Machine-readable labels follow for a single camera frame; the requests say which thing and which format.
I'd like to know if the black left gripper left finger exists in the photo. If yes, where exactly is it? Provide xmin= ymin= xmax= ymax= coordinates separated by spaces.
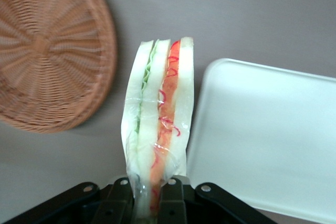
xmin=5 ymin=177 xmax=136 ymax=224

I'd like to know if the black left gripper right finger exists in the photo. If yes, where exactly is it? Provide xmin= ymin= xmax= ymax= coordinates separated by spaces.
xmin=159 ymin=177 xmax=278 ymax=224

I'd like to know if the triangle sandwich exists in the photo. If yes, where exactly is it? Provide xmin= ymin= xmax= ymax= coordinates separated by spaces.
xmin=120 ymin=36 xmax=196 ymax=224

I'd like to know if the round brown wicker basket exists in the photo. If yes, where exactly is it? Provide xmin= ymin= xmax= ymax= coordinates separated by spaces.
xmin=0 ymin=0 xmax=118 ymax=134

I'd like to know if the cream plastic tray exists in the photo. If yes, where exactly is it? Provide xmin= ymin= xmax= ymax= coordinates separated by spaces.
xmin=185 ymin=58 xmax=336 ymax=224

